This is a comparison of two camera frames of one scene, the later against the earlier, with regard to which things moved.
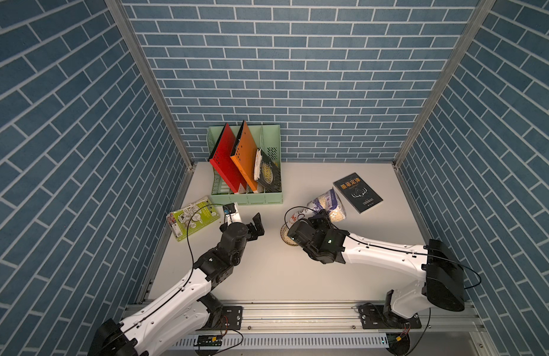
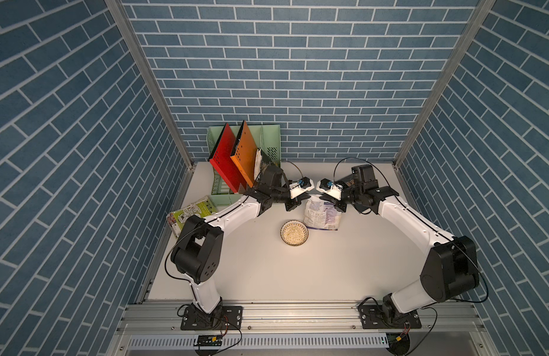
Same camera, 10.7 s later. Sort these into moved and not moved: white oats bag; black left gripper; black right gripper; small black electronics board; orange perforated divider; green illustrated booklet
Moved: black left gripper; black right gripper
Not moved: green illustrated booklet; white oats bag; orange perforated divider; small black electronics board
